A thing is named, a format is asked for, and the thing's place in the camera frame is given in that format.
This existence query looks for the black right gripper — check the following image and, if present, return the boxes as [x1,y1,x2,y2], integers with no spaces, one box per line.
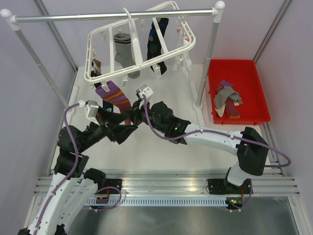
[124,97,166,134]

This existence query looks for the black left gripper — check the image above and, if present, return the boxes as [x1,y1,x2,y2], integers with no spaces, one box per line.
[77,105,138,152]

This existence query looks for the purple striped sock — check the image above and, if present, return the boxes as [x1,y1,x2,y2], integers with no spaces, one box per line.
[216,80,242,118]
[94,81,132,114]

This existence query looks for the white plastic clip hanger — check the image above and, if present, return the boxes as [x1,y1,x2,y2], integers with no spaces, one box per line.
[85,8,196,84]

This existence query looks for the brown and beige back sock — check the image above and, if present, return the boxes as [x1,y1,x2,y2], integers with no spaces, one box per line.
[93,59,101,74]

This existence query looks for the grey sock with black stripes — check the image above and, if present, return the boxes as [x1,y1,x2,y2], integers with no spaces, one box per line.
[214,86,241,109]

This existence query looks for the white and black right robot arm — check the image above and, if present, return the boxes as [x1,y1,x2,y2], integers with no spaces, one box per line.
[127,100,268,193]

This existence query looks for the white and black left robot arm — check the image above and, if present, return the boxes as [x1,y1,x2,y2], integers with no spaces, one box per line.
[18,105,137,235]

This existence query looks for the grey sock back row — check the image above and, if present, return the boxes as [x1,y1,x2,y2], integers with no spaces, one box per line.
[113,34,135,68]

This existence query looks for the black and blue patterned sock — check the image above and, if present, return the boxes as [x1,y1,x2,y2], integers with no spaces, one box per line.
[147,18,169,60]

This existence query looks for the red plastic bin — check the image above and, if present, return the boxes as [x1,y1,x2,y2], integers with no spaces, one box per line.
[207,59,270,125]

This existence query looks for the silver and white clothes rack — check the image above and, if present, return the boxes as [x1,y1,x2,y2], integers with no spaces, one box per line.
[0,0,225,107]

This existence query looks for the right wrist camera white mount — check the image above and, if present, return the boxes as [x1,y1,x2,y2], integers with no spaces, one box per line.
[136,85,154,101]

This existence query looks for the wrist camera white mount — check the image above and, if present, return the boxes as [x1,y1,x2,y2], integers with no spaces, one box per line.
[78,100,99,124]
[136,85,154,101]

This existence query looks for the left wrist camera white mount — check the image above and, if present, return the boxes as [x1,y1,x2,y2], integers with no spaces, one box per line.
[78,100,99,124]

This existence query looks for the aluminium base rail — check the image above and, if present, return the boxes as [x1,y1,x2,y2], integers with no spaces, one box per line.
[34,158,300,196]

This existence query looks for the white slotted cable duct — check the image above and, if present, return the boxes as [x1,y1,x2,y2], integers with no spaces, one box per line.
[85,196,227,207]

